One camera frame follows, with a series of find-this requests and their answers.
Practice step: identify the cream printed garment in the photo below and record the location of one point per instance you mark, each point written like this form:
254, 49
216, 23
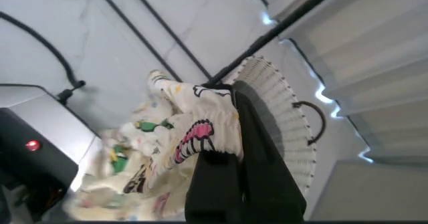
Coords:
200, 117

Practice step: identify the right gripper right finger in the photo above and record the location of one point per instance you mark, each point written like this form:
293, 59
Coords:
267, 170

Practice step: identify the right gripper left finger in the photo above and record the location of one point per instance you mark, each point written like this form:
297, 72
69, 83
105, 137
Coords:
214, 190

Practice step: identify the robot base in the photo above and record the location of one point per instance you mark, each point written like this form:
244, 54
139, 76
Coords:
33, 170

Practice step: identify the white curtain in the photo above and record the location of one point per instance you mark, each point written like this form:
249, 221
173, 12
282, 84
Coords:
368, 33

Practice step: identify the white laundry basket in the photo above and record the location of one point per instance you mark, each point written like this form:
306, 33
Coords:
284, 100

